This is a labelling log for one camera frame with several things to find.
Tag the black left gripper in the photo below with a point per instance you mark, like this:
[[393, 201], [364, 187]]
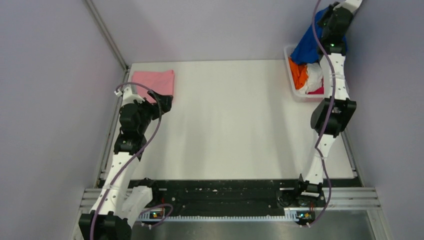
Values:
[[166, 101]]

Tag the blue t shirt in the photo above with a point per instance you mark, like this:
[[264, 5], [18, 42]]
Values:
[[328, 31]]

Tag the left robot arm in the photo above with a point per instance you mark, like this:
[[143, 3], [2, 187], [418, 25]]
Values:
[[114, 213]]

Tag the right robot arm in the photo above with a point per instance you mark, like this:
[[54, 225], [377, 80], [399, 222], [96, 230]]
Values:
[[328, 120]]

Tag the folded pink t shirt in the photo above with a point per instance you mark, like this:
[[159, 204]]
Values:
[[161, 82]]

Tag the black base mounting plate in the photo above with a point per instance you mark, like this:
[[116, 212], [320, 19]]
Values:
[[223, 198]]

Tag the white plastic basket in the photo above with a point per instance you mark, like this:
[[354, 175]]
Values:
[[298, 94]]

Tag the orange t shirt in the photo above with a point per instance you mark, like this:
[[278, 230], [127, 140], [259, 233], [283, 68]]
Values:
[[299, 73]]

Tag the white t shirt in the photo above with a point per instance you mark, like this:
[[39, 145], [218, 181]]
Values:
[[315, 78]]

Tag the magenta t shirt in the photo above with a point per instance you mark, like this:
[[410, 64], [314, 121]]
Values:
[[319, 91]]

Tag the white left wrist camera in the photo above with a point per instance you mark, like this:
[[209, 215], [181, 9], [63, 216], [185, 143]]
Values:
[[129, 95]]

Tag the left corner metal post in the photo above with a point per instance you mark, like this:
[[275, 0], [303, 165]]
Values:
[[103, 29]]

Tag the white slotted cable duct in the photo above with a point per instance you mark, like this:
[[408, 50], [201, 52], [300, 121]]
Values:
[[289, 216]]

